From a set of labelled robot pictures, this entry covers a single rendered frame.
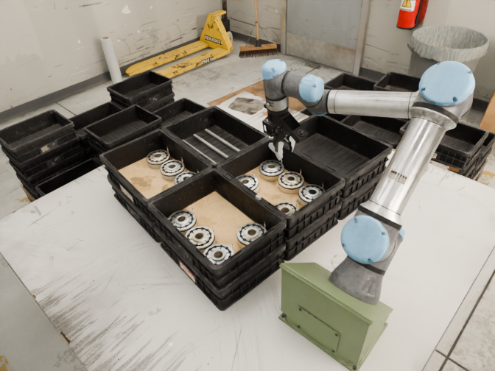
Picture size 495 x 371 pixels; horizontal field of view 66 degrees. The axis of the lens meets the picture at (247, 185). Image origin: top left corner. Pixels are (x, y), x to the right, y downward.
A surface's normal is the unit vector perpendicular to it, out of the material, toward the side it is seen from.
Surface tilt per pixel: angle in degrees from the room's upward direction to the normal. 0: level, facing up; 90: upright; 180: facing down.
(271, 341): 0
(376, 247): 54
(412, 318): 0
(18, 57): 90
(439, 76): 39
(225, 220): 0
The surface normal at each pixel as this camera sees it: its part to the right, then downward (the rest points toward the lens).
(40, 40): 0.73, 0.42
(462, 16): -0.69, 0.49
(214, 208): -0.04, -0.76
